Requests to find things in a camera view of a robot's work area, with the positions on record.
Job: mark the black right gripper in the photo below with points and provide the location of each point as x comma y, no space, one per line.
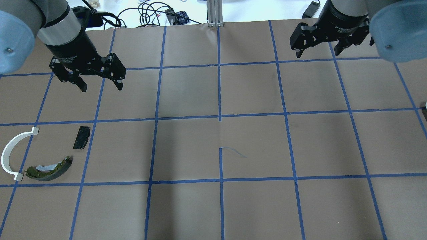
345,20

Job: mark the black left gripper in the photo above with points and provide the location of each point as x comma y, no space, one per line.
72,47

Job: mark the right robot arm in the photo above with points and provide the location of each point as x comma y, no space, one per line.
397,28

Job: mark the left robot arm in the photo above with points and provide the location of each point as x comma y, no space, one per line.
62,29

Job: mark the black power adapter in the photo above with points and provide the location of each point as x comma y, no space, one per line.
311,9

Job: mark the black brake pad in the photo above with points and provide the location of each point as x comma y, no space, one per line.
82,137

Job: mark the blue patterned small object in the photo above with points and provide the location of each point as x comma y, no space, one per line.
182,18

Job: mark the green brake shoe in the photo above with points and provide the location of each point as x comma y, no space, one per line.
50,172

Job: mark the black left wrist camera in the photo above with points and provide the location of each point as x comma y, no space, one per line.
91,18

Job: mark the aluminium extrusion post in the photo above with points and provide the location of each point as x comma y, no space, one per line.
215,13

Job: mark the white curved plastic bracket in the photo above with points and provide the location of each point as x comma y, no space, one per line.
5,156

